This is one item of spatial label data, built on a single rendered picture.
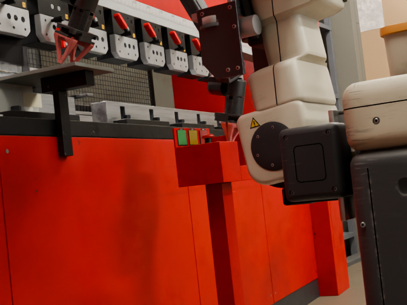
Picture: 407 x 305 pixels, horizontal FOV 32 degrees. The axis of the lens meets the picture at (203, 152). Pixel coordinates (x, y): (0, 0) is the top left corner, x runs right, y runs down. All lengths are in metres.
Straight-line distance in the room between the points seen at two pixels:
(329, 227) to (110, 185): 1.96
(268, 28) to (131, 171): 0.82
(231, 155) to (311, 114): 0.63
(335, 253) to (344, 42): 2.20
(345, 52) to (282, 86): 4.13
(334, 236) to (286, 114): 2.44
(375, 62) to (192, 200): 3.39
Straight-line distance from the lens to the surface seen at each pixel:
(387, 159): 1.26
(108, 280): 2.07
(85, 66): 1.85
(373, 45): 5.75
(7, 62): 2.04
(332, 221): 3.90
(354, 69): 5.59
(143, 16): 2.69
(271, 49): 1.57
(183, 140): 2.18
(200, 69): 3.03
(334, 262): 3.88
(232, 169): 2.11
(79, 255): 1.96
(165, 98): 6.61
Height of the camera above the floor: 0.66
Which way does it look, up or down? 3 degrees up
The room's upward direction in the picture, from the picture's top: 6 degrees counter-clockwise
